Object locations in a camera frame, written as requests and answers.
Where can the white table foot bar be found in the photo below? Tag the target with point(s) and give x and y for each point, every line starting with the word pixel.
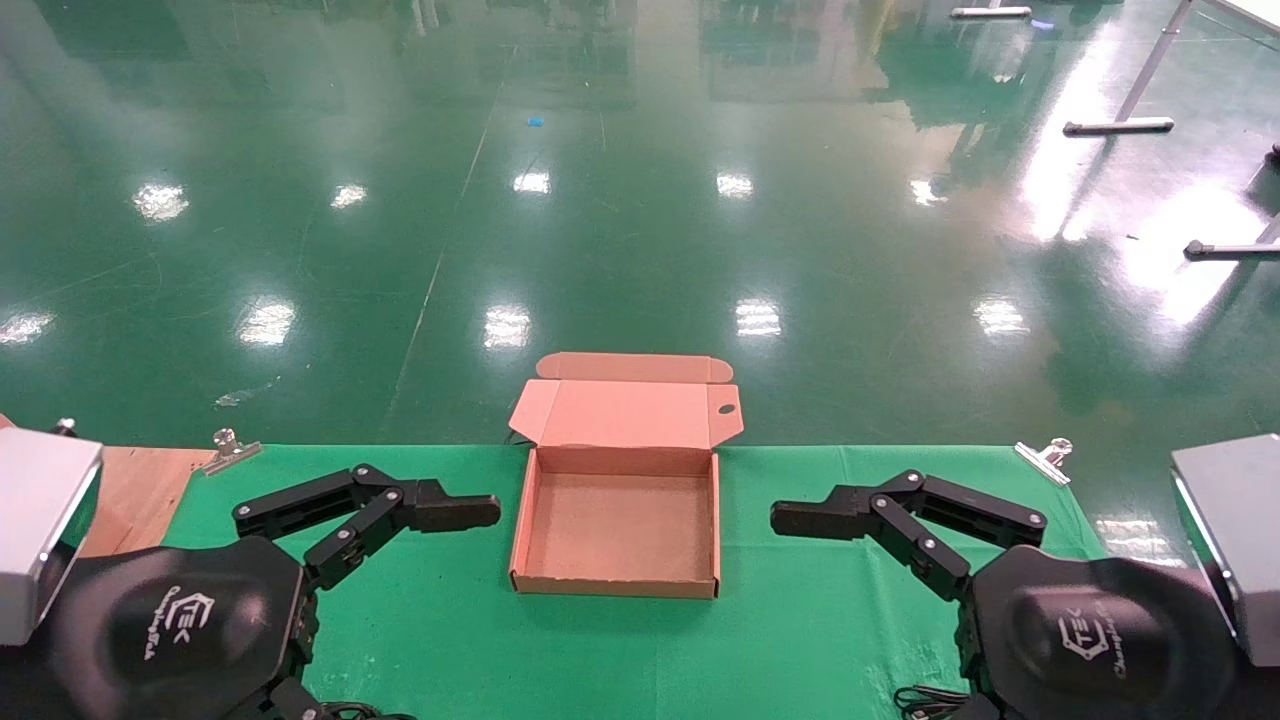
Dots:
pixel 990 12

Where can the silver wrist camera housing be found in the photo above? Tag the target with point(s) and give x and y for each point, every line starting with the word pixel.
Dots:
pixel 1240 520
pixel 40 520

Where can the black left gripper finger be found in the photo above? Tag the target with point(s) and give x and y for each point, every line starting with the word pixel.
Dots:
pixel 455 512

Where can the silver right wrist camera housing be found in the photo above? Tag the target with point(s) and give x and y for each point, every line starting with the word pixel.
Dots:
pixel 1240 520

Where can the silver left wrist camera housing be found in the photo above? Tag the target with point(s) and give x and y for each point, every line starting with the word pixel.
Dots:
pixel 40 520

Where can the white table leg with foot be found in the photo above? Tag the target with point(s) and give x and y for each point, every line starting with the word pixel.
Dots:
pixel 1120 126

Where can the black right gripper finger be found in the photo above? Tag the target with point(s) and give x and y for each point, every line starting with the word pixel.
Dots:
pixel 815 517

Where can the green table cloth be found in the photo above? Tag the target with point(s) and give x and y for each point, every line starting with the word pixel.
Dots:
pixel 800 640

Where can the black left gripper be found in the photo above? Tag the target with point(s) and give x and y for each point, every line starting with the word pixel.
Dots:
pixel 170 630

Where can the brown cardboard mailer box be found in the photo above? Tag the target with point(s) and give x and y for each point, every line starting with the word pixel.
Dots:
pixel 620 530

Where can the metal binder clip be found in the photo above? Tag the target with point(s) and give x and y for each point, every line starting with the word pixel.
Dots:
pixel 1040 462
pixel 232 455

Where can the white table top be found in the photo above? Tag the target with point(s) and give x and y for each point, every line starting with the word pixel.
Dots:
pixel 1255 14

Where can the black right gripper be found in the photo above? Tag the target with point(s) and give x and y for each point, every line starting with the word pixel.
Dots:
pixel 1090 640

